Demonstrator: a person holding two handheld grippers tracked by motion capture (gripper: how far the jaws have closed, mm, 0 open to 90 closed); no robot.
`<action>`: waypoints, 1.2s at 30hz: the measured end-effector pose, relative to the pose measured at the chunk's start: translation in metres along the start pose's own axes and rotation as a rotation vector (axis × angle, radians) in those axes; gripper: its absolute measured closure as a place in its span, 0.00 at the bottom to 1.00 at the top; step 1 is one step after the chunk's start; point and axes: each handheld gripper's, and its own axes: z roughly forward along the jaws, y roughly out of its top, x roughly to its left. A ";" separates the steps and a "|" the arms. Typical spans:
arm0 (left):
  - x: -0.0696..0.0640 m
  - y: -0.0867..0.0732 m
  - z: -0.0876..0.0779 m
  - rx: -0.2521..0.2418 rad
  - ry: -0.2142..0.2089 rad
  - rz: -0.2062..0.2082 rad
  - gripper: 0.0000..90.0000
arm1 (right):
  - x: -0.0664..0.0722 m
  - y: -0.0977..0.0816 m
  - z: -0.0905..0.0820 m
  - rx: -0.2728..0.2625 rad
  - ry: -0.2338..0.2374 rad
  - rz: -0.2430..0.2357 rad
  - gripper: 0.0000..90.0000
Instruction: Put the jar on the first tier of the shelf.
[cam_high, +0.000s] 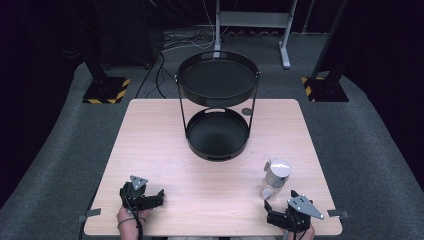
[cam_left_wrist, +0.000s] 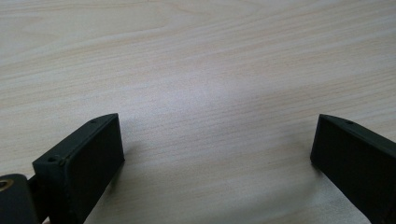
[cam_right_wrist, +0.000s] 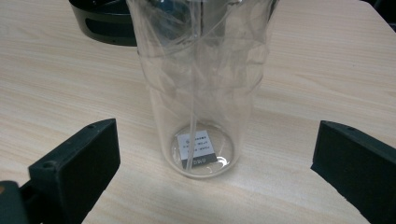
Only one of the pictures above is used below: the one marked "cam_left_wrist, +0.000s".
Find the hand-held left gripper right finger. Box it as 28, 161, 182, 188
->
309, 113, 396, 224

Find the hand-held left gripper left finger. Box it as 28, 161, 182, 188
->
32, 112, 126, 224

